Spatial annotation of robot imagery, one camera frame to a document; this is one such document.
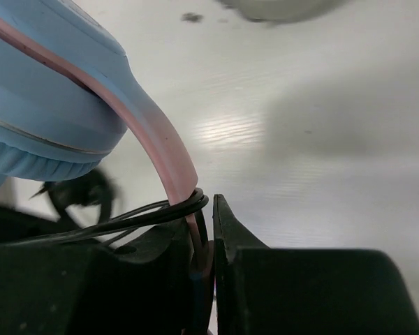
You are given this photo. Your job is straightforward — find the pink blue cat-ear headphones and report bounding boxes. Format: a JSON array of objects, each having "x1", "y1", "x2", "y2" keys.
[{"x1": 0, "y1": 0, "x2": 214, "y2": 280}]

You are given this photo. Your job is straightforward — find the black headphone audio cable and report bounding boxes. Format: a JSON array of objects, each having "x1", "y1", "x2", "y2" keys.
[{"x1": 0, "y1": 187, "x2": 210, "y2": 248}]

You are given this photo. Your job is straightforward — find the small black on-ear headphones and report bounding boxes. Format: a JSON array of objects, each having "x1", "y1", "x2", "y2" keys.
[{"x1": 31, "y1": 168, "x2": 117, "y2": 230}]

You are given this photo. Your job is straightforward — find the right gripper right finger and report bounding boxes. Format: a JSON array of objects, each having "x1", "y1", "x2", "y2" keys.
[{"x1": 213, "y1": 194, "x2": 419, "y2": 334}]

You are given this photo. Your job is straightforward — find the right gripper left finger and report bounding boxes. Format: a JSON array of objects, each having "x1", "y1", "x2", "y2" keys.
[{"x1": 0, "y1": 206, "x2": 212, "y2": 334}]

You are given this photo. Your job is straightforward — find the grey white gaming headset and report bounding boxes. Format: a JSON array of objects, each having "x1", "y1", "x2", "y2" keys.
[{"x1": 218, "y1": 0, "x2": 350, "y2": 23}]

